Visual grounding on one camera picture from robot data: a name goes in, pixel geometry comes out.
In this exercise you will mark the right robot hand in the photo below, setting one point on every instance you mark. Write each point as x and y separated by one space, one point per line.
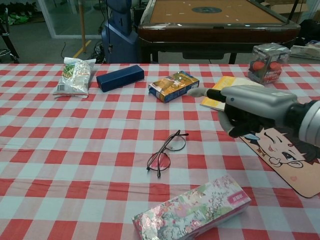
255 102

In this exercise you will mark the thin metal frame eyeglasses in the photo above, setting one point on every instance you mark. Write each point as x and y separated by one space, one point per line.
162 150

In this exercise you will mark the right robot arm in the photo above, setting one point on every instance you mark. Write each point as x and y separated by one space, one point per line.
308 122

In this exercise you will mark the dark blue glasses case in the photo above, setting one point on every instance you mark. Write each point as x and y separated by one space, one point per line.
120 78

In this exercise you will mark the yellow white booklet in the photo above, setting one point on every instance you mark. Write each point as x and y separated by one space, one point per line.
232 82

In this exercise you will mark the small clear bag red item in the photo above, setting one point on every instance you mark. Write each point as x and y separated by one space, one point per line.
268 65

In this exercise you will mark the cartoon face mouse pad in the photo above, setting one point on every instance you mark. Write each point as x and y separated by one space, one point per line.
287 160

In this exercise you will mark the white plastic basket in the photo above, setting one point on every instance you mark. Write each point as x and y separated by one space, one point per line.
306 52

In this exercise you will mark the dark wood mahjong table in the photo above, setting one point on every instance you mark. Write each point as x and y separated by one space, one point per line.
215 32

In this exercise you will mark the orange yellow carton box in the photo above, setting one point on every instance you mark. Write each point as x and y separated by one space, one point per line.
173 86

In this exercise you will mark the long floral print box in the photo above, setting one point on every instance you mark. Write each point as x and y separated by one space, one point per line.
192 212

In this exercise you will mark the blue plastic chair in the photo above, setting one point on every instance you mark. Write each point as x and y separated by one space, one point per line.
120 42

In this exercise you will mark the silver green snack bag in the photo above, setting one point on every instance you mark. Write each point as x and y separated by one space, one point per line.
75 80

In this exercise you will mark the red white checkered tablecloth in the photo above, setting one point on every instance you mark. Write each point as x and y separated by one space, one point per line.
75 150

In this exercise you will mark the wooden pole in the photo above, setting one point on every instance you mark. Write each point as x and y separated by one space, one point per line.
83 27

